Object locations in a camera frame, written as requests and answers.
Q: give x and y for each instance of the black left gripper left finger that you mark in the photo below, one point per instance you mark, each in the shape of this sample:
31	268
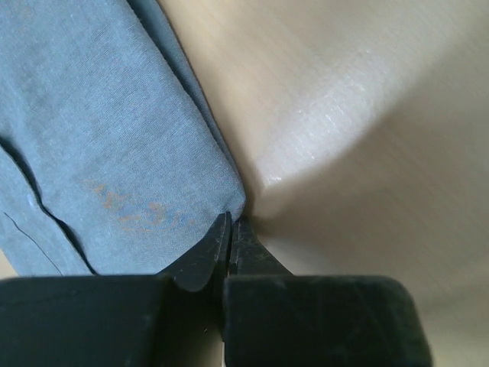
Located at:
204	267

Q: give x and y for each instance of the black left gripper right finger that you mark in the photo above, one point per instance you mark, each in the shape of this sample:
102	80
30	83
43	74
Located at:
248	256

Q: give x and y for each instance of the grey long sleeve shirt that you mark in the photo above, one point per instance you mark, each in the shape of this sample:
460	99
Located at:
111	160

